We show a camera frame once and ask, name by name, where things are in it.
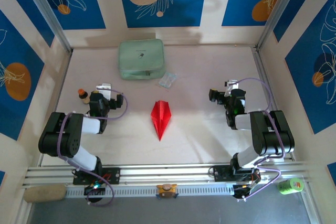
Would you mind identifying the red paper sheet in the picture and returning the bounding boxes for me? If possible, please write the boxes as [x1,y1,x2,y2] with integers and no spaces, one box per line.
[150,100,172,142]

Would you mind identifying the small brown bottle orange cap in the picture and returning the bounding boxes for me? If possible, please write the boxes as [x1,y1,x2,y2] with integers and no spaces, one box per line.
[78,89,91,105]

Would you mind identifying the mint green zip pouch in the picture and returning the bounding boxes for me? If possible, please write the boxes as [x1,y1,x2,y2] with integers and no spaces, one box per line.
[117,38,166,81]

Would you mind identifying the small clear plastic packet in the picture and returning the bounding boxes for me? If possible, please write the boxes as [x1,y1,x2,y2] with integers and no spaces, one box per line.
[158,70,179,89]

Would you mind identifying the orange yellow button device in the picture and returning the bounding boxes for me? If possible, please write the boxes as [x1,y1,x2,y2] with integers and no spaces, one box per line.
[156,183,179,199]

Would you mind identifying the green cup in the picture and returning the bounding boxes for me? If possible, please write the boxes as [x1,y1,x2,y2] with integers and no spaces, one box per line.
[277,178,305,195]

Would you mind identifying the beige foam roll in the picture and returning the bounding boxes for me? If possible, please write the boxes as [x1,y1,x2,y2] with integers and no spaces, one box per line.
[23,184,67,204]

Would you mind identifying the aluminium side rail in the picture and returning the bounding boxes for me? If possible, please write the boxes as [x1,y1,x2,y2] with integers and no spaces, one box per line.
[251,47,295,162]

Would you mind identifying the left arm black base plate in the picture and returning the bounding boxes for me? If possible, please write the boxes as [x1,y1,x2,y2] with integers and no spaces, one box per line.
[72,167,121,185]

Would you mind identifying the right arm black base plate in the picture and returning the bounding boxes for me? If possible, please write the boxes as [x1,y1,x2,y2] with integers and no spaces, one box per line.
[213,165,260,183]

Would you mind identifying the aluminium mounting rail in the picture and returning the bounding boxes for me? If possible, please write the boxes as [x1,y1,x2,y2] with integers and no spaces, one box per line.
[22,162,313,189]

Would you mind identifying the slotted grey cable duct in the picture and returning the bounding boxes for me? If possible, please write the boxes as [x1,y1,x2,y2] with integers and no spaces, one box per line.
[64,183,236,198]

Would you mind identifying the aluminium corner post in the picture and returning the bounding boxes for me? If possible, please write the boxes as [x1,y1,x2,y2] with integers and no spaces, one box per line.
[256,0,308,51]
[19,0,74,53]

